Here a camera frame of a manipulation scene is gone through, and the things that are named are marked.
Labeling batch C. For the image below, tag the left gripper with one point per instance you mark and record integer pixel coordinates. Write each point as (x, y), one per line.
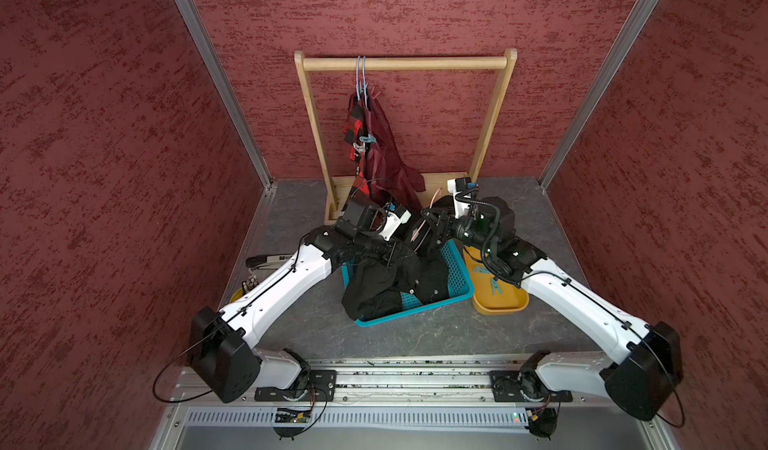
(397, 243)

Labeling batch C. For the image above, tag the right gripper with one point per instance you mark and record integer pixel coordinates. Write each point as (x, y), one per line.
(444, 221)

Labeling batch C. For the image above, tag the black long-sleeve shirt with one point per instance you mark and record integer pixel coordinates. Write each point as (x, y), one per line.
(364, 219)

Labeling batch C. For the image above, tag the pink wire hanger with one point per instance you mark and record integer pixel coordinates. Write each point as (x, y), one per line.
(434, 198)

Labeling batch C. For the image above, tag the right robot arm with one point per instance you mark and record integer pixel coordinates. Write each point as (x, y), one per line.
(641, 366)

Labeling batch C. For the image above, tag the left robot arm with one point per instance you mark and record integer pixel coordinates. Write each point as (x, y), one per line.
(223, 343)

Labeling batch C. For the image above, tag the teal plastic basket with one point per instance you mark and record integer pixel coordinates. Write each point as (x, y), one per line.
(380, 289)

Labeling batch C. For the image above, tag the maroon satin shirt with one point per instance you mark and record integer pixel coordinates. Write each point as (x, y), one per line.
(388, 176)

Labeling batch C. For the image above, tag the yellow plastic tray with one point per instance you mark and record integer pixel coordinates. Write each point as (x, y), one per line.
(492, 297)

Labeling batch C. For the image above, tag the wooden clothes rack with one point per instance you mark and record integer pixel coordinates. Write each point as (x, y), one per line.
(338, 187)

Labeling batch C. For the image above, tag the red black plaid shirt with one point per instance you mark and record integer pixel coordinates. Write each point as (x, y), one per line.
(356, 125)

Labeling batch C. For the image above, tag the yellow cup with tools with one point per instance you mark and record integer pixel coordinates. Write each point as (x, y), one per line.
(244, 288)

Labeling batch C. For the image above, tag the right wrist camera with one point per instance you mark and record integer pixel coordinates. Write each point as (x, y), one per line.
(461, 190)

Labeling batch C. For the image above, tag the blue wire hanger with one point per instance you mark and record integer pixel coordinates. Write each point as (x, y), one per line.
(361, 85)

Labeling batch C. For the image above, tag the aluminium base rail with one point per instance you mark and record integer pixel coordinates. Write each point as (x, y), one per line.
(474, 392)

